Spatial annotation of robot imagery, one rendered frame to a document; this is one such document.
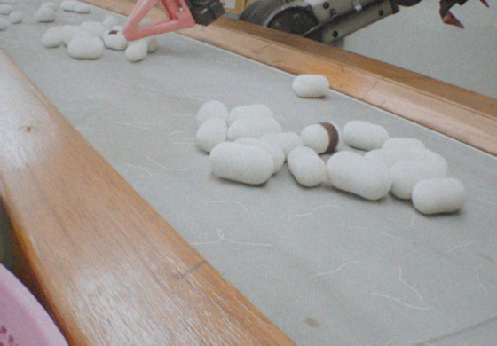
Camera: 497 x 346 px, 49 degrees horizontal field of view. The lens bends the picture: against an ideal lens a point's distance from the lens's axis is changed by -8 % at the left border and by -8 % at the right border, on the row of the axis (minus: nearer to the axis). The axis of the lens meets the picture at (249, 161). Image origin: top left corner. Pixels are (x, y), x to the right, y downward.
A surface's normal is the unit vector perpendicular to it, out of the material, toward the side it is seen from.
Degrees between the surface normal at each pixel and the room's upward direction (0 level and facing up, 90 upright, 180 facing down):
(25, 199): 0
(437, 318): 0
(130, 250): 0
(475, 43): 90
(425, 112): 45
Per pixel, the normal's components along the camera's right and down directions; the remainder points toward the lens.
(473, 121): -0.51, -0.60
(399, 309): 0.11, -0.94
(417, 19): -0.82, 0.09
